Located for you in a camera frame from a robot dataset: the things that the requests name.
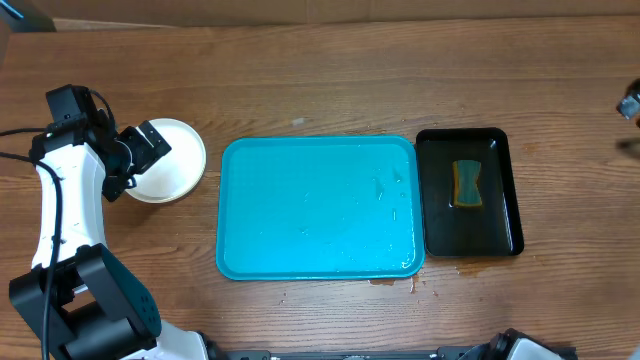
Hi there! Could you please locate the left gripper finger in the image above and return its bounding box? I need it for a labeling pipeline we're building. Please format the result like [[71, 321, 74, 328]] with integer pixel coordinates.
[[118, 121, 172, 175], [102, 173, 137, 202]]

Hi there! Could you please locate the white plate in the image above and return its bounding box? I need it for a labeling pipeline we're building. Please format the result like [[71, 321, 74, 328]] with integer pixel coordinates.
[[126, 118, 207, 203]]

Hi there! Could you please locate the green yellow sponge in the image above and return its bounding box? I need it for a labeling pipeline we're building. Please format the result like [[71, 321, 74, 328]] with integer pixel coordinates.
[[452, 160, 482, 208]]

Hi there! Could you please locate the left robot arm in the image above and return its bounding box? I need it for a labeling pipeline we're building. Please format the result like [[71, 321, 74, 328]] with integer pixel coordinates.
[[9, 112, 225, 359]]

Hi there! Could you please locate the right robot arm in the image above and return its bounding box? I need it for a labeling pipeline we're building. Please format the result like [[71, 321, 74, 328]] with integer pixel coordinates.
[[461, 80, 639, 360]]

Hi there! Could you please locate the black water tray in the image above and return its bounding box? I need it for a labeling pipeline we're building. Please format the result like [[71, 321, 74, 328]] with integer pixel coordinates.
[[416, 127, 524, 257]]

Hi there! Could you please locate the teal plastic tray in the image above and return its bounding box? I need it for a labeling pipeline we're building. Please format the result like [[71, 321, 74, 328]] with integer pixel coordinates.
[[216, 135, 426, 281]]

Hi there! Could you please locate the dark object top-left corner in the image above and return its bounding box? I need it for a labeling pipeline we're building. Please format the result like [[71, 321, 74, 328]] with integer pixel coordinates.
[[0, 0, 56, 33]]

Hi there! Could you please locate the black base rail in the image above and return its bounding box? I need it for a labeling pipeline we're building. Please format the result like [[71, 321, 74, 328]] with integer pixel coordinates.
[[214, 345, 481, 360]]

